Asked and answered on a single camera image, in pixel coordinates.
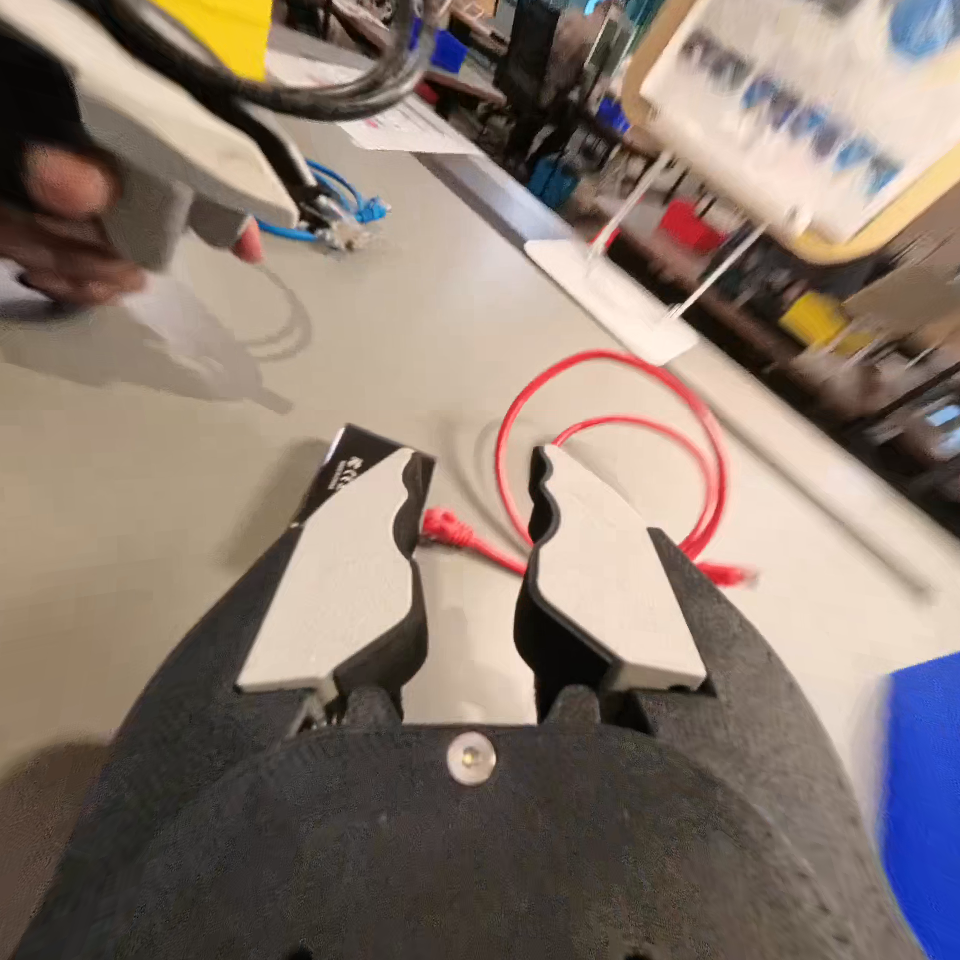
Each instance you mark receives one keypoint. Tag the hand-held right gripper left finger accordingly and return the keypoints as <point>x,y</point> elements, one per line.
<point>330,585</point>

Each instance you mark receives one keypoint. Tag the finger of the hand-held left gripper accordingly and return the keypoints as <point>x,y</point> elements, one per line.
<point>172,150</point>

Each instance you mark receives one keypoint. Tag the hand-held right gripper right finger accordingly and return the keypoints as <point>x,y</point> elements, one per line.
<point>607,592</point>

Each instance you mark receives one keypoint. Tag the black ethernet port hub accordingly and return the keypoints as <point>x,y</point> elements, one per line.
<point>337,469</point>

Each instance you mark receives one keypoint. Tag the person's left hand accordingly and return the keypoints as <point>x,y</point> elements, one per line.
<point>60,240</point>

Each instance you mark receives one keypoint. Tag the yellow box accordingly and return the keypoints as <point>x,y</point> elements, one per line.
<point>217,34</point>

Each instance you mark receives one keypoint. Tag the white paper sheet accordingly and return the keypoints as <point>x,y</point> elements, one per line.
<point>405,127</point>

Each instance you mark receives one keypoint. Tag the small blue storage bin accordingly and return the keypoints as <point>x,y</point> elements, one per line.
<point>442,49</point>

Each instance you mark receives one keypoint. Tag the red box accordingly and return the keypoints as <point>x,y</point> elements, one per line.
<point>690,225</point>

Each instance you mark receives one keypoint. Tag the blue plastic bin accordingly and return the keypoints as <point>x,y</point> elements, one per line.
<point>926,810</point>

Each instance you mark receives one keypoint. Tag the printed sign stand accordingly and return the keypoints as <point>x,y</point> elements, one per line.
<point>810,112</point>

